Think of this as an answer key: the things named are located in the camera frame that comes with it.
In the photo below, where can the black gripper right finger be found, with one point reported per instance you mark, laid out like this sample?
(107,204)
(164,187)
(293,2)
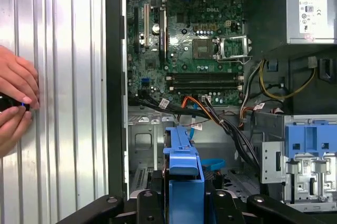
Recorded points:
(226,208)

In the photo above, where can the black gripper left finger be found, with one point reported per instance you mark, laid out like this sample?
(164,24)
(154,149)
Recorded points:
(147,208)

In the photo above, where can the hard disk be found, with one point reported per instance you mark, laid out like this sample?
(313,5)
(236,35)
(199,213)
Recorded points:
(184,200)

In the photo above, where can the metal disk bay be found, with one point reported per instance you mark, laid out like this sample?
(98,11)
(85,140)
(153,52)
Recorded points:
(140,179)

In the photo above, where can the person right hand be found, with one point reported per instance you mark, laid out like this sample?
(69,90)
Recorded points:
(13,132)

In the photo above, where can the person left hand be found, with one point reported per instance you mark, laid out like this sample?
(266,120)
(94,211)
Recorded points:
(18,76)

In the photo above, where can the metal drive cage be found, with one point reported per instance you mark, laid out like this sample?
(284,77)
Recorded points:
(273,166)

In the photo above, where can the blue plastic drive latch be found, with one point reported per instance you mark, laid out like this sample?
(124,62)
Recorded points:
(310,140)

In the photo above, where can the black RAM slot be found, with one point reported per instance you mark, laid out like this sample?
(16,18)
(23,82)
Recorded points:
(202,85)
(202,76)

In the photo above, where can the black PC case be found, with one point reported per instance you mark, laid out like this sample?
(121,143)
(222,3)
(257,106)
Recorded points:
(114,76)

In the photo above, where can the CPU socket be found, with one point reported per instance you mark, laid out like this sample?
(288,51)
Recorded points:
(202,49)

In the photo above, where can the metal socket cover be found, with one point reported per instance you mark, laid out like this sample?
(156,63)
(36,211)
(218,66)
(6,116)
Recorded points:
(248,46)

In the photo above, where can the black expansion slot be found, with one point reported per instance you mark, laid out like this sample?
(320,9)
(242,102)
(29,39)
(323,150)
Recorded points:
(136,29)

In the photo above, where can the silver coin battery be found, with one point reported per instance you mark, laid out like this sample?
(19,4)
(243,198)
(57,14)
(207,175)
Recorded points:
(155,29)

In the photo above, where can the white expansion slot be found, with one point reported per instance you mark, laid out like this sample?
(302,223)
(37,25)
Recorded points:
(146,24)

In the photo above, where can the green motherboard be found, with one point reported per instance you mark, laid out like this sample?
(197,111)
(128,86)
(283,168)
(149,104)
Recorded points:
(184,24)

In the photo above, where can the grey power supply unit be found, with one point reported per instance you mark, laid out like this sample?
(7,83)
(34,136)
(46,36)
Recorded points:
(289,11)

